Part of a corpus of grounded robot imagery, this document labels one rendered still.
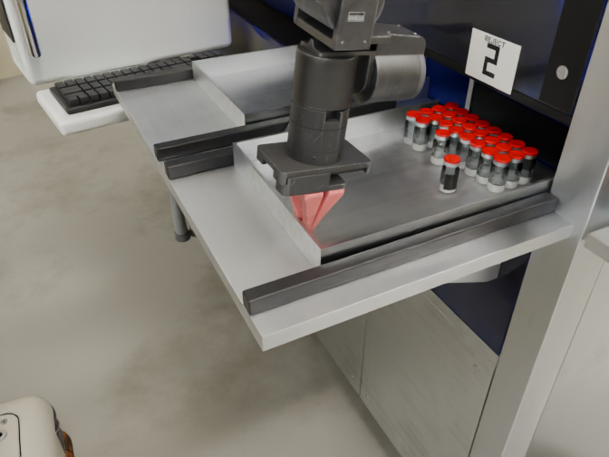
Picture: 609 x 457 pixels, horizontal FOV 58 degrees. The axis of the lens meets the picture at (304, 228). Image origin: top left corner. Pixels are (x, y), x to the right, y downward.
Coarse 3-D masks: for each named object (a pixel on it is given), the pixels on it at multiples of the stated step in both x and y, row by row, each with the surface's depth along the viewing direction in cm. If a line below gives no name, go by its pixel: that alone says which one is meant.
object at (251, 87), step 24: (288, 48) 108; (216, 72) 104; (240, 72) 106; (264, 72) 106; (288, 72) 106; (216, 96) 93; (240, 96) 96; (264, 96) 96; (288, 96) 96; (240, 120) 84; (264, 120) 84
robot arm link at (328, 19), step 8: (296, 0) 49; (304, 0) 47; (312, 0) 46; (320, 0) 44; (328, 0) 44; (336, 0) 45; (384, 0) 47; (304, 8) 49; (312, 8) 47; (320, 8) 45; (328, 8) 45; (336, 8) 45; (312, 16) 49; (320, 16) 46; (328, 16) 45; (376, 16) 47; (328, 24) 46
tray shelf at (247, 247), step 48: (144, 96) 97; (192, 96) 97; (144, 144) 85; (192, 192) 71; (240, 192) 71; (240, 240) 63; (288, 240) 63; (480, 240) 63; (528, 240) 63; (240, 288) 56; (336, 288) 56; (384, 288) 56; (288, 336) 52
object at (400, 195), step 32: (352, 128) 82; (384, 128) 85; (256, 160) 77; (384, 160) 77; (416, 160) 77; (256, 192) 70; (352, 192) 71; (384, 192) 71; (416, 192) 71; (480, 192) 71; (512, 192) 65; (288, 224) 63; (320, 224) 65; (352, 224) 65; (384, 224) 65; (416, 224) 60; (320, 256) 56
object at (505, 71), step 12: (480, 36) 71; (492, 36) 69; (480, 48) 71; (504, 48) 68; (516, 48) 66; (468, 60) 74; (480, 60) 72; (504, 60) 68; (516, 60) 67; (468, 72) 74; (480, 72) 72; (492, 72) 70; (504, 72) 69; (492, 84) 71; (504, 84) 69
